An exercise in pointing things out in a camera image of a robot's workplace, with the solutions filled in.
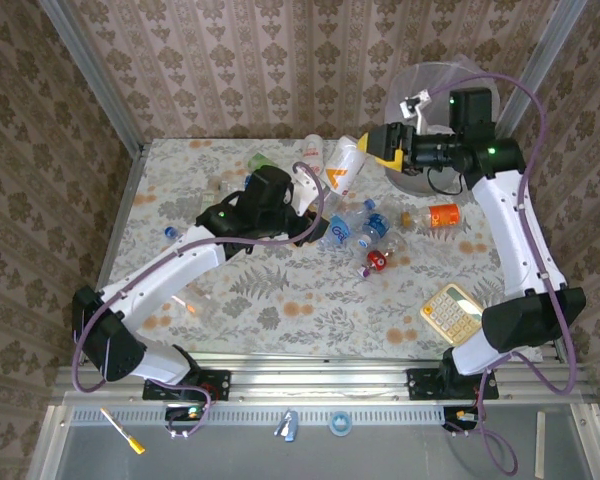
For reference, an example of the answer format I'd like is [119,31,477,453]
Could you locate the long clear bottle blue label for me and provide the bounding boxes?
[321,198,378,250]

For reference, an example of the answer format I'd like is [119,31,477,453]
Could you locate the green label plastic bottle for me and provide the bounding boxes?
[246,152,277,174]

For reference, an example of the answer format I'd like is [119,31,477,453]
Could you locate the clear square bottle green-white label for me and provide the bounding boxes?
[199,185,226,214]

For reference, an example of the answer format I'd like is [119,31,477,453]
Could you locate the short bottle blue dotted label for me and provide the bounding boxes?
[355,212,406,251]

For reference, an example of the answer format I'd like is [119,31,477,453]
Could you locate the clear bottle red label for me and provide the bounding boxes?
[357,244,406,279]

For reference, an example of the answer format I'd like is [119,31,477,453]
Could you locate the clear bottle orange label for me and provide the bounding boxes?
[399,202,462,230]

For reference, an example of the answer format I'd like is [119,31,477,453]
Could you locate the clear bottle orange ring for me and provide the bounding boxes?
[168,287,219,324]

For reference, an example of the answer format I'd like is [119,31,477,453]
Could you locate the clear plastic bin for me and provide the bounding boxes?
[383,61,501,197]

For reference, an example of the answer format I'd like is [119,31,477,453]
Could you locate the translucent pink bin liner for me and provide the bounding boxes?
[387,54,501,151]

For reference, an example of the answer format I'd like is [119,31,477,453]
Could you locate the floral patterned tablecloth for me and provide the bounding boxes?
[87,137,561,361]

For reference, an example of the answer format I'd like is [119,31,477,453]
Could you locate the yellow desk calculator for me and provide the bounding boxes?
[419,283,486,346]

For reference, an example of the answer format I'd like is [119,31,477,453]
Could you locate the blue tape roll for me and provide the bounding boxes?
[328,410,355,438]

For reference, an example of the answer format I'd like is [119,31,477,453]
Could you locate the slotted metal strip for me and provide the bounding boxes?
[71,405,449,427]

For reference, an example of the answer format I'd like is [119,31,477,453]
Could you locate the blue metal clip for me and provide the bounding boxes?
[273,408,300,444]

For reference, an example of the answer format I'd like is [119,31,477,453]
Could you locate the grey metal tray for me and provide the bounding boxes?
[27,402,600,480]

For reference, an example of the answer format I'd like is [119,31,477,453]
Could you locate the wooden stick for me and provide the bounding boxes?
[534,410,547,478]

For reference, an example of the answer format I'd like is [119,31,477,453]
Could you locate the purple cable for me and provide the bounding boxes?
[72,160,326,440]
[427,71,580,477]

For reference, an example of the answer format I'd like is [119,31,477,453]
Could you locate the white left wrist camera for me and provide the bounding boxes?
[290,168,325,217]

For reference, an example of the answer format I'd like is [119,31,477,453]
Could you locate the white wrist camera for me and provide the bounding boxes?
[399,88,434,134]
[290,168,325,217]

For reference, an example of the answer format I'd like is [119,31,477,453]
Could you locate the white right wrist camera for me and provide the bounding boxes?
[399,88,434,134]

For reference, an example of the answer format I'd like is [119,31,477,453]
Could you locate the aluminium table side rail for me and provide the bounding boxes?
[544,339,569,364]
[77,144,149,364]

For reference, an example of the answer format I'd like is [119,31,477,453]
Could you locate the aluminium frame post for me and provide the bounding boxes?
[497,0,589,139]
[38,0,147,157]

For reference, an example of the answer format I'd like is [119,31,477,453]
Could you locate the aluminium mounting rail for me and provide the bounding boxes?
[54,352,594,407]

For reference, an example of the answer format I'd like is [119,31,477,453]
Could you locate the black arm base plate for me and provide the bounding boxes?
[405,367,500,401]
[142,368,231,402]

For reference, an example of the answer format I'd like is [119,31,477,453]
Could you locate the yellow-handled screwdriver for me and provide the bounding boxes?
[99,407,147,456]

